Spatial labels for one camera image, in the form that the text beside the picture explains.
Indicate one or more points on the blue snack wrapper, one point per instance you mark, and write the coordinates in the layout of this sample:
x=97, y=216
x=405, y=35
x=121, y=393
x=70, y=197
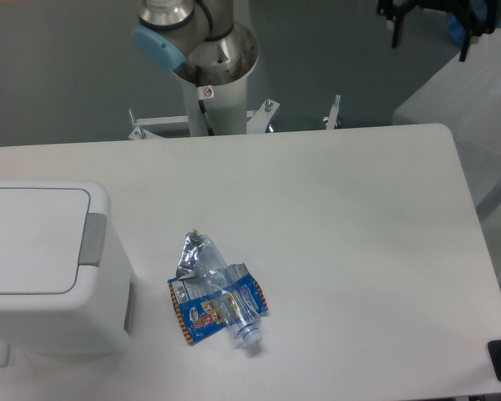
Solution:
x=193, y=307

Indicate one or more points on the white side table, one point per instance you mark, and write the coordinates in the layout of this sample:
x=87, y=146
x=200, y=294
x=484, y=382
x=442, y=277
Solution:
x=466, y=97

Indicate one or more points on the white trash can body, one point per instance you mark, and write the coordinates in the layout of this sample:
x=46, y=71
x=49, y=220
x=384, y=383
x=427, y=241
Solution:
x=94, y=315

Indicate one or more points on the crushed clear plastic bottle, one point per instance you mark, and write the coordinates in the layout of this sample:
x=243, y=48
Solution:
x=234, y=293

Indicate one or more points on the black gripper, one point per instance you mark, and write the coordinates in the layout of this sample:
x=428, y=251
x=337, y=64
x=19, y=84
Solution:
x=462, y=10

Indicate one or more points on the white trash can lid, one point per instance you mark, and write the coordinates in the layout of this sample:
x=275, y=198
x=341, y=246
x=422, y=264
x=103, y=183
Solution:
x=41, y=231

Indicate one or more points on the silver robot arm blue cap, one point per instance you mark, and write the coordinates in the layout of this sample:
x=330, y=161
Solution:
x=201, y=42

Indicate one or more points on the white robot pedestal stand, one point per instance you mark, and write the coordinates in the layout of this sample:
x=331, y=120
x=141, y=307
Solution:
x=211, y=110

